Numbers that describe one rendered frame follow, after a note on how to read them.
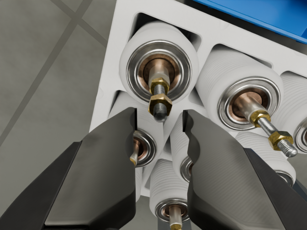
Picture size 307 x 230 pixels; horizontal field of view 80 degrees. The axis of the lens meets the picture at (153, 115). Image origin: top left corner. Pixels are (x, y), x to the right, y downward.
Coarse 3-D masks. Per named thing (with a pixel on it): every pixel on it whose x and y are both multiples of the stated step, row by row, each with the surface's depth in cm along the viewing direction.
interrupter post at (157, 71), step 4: (152, 68) 20; (156, 68) 20; (160, 68) 20; (164, 68) 20; (152, 72) 19; (156, 72) 18; (160, 72) 18; (164, 72) 19; (152, 76) 18; (156, 76) 18; (160, 76) 18; (164, 76) 18; (168, 76) 19; (148, 80) 19; (168, 80) 19; (148, 84) 19
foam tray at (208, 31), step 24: (120, 0) 24; (144, 0) 24; (168, 0) 24; (120, 24) 25; (192, 24) 25; (216, 24) 25; (120, 48) 27; (240, 48) 26; (264, 48) 26; (288, 48) 27; (192, 96) 34; (96, 120) 33; (168, 120) 33; (168, 144) 39; (144, 168) 39; (144, 192) 43
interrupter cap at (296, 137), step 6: (306, 120) 24; (300, 126) 24; (306, 126) 24; (294, 132) 25; (300, 132) 25; (306, 132) 25; (294, 138) 25; (300, 138) 25; (306, 138) 25; (294, 144) 26; (300, 144) 26; (306, 144) 26; (300, 150) 26; (306, 150) 26
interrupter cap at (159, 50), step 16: (144, 48) 20; (160, 48) 20; (176, 48) 20; (128, 64) 20; (144, 64) 21; (160, 64) 21; (176, 64) 21; (128, 80) 21; (144, 80) 22; (176, 80) 21; (144, 96) 22; (176, 96) 22
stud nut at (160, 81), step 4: (152, 80) 18; (156, 80) 17; (160, 80) 17; (164, 80) 18; (152, 84) 17; (156, 84) 17; (164, 84) 17; (168, 84) 18; (152, 88) 17; (164, 88) 17; (168, 88) 17; (152, 92) 18
